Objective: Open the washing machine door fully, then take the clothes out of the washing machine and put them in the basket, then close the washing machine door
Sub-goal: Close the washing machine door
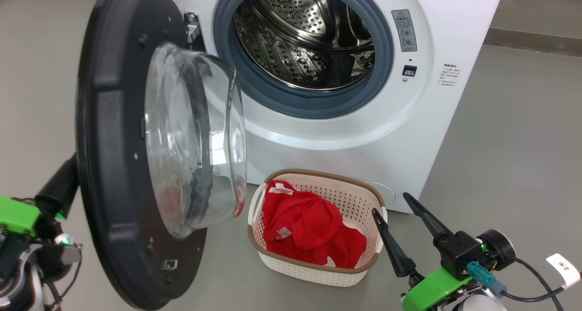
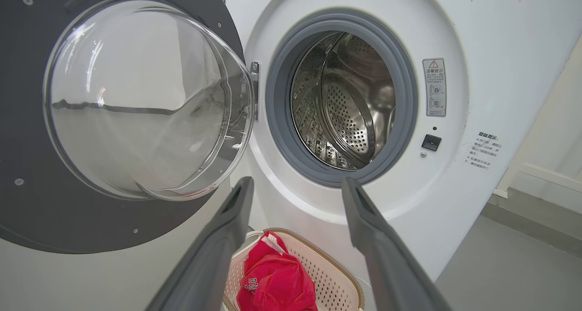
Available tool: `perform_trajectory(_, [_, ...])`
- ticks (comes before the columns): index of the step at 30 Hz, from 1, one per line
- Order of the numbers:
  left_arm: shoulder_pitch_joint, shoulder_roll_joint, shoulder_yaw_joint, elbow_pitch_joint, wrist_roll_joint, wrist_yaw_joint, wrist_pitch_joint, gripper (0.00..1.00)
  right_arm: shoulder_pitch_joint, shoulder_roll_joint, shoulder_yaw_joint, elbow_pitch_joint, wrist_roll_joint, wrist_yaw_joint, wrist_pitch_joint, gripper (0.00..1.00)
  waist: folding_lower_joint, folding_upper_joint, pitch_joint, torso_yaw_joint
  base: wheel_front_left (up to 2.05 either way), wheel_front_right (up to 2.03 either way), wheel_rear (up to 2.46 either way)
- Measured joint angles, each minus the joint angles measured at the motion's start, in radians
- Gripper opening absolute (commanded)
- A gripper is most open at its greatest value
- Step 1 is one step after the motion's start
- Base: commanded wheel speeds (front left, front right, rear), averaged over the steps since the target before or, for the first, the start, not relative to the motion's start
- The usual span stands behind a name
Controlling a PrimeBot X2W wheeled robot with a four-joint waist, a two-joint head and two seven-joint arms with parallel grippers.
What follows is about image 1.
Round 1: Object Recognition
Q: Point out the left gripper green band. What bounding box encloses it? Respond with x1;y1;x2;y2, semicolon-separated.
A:
0;153;80;241

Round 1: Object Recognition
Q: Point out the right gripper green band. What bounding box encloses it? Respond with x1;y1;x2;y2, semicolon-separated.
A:
371;192;517;311

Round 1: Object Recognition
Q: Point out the black washing machine glass door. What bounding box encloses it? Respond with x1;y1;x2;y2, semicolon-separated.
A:
75;0;248;311

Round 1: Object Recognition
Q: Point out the red garment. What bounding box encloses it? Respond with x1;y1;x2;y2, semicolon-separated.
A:
261;179;367;269

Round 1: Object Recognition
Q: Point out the cream perforated laundry basket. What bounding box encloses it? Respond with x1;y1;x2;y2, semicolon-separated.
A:
247;169;388;287

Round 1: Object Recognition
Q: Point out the white front-load washing machine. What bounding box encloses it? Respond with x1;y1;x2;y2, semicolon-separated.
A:
150;0;507;214

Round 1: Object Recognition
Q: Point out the grey warning sticker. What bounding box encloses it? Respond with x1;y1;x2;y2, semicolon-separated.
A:
391;9;418;52

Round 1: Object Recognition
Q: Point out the right arm black cable teal connector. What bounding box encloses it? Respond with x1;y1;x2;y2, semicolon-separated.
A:
467;256;569;311

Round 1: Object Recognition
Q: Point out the white cable tag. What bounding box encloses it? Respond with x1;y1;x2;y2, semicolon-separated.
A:
546;253;581;290

